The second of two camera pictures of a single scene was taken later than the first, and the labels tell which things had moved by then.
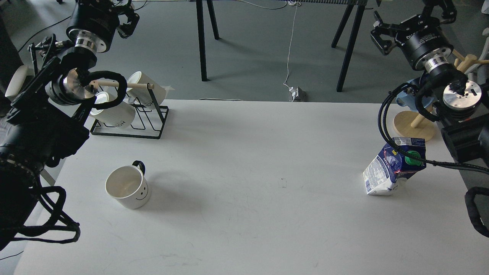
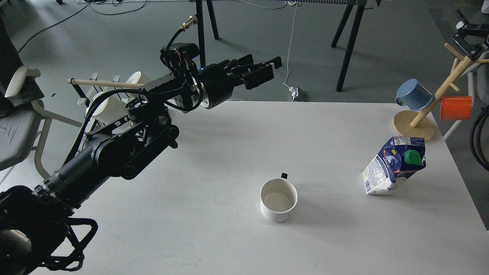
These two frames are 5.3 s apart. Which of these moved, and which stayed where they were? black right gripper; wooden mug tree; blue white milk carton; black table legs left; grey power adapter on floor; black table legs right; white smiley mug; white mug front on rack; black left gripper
Moved: white smiley mug; black right gripper; black left gripper
Stayed: blue white milk carton; grey power adapter on floor; white mug front on rack; black table legs left; black table legs right; wooden mug tree
